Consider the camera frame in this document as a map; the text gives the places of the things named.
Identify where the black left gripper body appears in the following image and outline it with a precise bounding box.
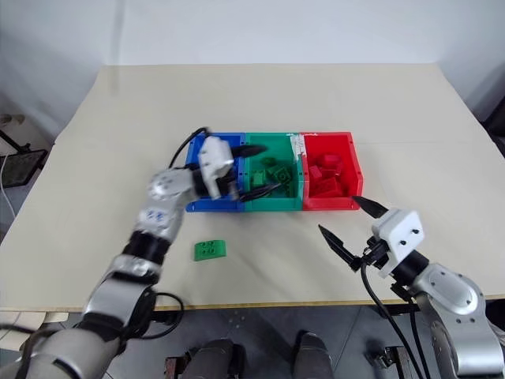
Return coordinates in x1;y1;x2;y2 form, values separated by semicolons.
215;156;244;201

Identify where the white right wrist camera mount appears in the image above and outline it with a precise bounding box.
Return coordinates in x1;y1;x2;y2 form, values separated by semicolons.
371;208;426;280

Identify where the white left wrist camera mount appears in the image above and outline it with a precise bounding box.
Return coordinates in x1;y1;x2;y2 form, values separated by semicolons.
196;135;237;199

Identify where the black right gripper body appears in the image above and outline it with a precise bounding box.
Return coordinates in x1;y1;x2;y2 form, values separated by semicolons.
350;235;391;273

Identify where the green plastic bin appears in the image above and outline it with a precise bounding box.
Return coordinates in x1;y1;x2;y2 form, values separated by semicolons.
239;131;305;212

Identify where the dark rounded robot foot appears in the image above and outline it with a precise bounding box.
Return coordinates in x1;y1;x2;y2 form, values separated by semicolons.
184;338;246;379
290;330;333;379

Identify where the white floor cable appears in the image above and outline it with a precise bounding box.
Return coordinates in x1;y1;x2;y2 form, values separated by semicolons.
0;155;17;220

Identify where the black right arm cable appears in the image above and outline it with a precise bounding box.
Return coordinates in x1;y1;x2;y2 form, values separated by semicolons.
408;302;433;379

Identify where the large red toy block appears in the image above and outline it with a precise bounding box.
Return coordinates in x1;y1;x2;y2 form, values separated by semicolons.
307;177;343;198

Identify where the black floor stand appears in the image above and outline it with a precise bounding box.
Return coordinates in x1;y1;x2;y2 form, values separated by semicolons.
0;128;49;190

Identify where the red plastic bin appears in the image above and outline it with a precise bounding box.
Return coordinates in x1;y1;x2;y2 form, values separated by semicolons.
298;130;365;212

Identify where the white tape strip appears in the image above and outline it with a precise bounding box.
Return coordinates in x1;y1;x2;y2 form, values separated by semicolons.
288;133;308;162

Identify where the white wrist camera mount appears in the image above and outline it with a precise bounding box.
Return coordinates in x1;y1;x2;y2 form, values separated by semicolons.
196;135;237;199
371;208;426;280

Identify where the green curved toy block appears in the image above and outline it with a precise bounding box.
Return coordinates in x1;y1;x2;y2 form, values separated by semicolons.
193;238;230;263

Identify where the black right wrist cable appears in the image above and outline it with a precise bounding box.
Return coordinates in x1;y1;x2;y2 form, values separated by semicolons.
359;263;421;379

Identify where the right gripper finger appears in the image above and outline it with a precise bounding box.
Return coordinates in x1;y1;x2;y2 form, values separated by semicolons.
317;224;362;271
350;194;391;219

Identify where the metal base bracket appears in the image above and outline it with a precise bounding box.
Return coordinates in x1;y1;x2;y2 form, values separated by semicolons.
364;341;419;379

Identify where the large green toy block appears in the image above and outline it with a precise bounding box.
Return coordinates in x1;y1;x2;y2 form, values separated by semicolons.
267;165;297;196

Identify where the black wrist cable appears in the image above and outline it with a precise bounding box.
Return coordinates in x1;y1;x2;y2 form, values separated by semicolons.
359;263;421;379
168;126;211;168

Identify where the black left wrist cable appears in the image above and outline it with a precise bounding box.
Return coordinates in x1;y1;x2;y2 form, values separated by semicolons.
168;126;211;168

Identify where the blue plastic bin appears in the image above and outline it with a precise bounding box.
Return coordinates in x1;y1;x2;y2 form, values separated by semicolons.
184;131;248;214

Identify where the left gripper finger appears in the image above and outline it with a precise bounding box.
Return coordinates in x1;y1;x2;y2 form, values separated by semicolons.
239;182;286;203
231;144;270;159

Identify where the black left shoulder cable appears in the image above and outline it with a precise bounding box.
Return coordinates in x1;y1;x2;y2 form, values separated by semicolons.
129;291;185;342

